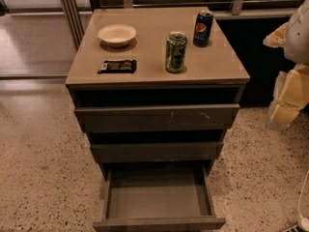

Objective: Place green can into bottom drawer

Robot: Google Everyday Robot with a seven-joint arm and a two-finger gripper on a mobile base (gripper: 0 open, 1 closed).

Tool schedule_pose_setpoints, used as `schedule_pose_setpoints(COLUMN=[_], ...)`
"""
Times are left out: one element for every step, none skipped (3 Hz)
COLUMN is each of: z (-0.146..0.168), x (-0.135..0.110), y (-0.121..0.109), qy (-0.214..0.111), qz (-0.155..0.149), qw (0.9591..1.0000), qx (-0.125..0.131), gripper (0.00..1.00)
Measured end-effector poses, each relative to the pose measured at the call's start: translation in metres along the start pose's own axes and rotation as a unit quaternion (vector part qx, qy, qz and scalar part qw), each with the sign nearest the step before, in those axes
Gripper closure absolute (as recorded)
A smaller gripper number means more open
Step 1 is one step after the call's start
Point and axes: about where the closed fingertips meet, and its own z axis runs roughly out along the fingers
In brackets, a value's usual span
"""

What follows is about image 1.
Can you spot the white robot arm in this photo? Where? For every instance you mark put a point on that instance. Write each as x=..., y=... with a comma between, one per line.
x=296, y=46

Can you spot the black snack packet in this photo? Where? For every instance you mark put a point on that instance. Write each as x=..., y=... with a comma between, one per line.
x=119, y=66

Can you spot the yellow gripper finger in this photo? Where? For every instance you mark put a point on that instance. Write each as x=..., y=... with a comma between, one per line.
x=277, y=37
x=280, y=117

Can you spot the top grey drawer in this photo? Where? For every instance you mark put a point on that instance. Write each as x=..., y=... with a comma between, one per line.
x=157, y=118

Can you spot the bottom grey drawer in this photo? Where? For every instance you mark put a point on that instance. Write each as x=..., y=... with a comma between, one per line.
x=158, y=198

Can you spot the blue Pepsi can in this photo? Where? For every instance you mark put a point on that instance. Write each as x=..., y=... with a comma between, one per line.
x=202, y=28

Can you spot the green soda can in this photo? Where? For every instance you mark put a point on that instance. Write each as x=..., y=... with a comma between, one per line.
x=175, y=52

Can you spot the grey drawer cabinet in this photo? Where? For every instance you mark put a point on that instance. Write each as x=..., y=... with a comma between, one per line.
x=212, y=75

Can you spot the white bowl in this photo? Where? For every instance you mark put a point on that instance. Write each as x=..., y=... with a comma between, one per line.
x=117, y=35

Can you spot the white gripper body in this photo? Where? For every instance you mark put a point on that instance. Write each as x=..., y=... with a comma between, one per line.
x=297, y=38

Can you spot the middle grey drawer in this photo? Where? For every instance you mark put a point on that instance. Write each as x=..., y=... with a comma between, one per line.
x=157, y=151

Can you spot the grey drawer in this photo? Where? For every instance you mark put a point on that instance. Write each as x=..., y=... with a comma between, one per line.
x=157, y=118
x=157, y=151
x=158, y=198

